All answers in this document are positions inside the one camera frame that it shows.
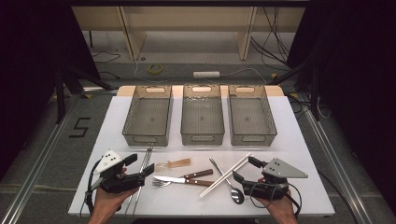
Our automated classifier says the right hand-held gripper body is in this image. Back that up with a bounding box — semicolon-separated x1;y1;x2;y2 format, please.
242;157;309;201

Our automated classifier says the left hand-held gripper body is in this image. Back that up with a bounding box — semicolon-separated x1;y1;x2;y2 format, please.
92;149;148;194

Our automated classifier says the metal spoon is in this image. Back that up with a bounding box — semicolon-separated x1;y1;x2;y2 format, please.
208;157;246;205

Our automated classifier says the small wooden stick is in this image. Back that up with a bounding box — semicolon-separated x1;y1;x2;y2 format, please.
154;158;192;172

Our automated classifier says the wooden-handled knife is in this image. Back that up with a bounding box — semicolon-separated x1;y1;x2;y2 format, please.
152;175;217;189

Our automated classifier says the wooden-handled fork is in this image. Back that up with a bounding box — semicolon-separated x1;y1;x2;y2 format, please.
151;168;215;189

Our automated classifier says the smoky transparent plastic bin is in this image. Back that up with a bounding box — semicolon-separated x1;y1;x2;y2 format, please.
227;84;278;147
121;84;174;147
180;83;226;147

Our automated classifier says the person's right hand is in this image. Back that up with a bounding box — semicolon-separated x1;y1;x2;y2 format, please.
255;188;299;219

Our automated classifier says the person's left hand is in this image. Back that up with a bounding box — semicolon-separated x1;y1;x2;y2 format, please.
92;185;140;219

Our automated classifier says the black metal stand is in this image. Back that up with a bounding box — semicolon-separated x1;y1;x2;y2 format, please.
267;59;321;120
54;64;115;124

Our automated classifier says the yellow tape roll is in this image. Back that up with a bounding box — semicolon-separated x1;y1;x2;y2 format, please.
147;63;164;75

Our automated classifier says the white power strip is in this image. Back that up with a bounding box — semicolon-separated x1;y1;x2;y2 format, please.
192;71;221;79

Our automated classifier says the dark curtain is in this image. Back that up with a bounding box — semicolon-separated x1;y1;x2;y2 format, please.
0;0;102;180
286;0;396;216

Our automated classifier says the beige wooden desk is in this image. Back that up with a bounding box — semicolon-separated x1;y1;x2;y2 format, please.
71;6;306;62

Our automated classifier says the left hand-held gripper cable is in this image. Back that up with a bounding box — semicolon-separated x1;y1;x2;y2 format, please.
78;158;106;218

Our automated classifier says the long aluminium floor rail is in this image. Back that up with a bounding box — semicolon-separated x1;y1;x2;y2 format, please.
0;92;83;224
298;99;375;224

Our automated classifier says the short aluminium rail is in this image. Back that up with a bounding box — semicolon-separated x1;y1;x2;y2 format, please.
81;87;120;95

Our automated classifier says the white power strip cable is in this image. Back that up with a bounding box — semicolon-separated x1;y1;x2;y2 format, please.
134;59;269;86

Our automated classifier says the thin black floor cable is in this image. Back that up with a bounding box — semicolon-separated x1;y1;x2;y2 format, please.
92;50;121;64

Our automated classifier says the black cable bundle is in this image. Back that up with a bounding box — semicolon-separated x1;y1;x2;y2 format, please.
250;6;292;68

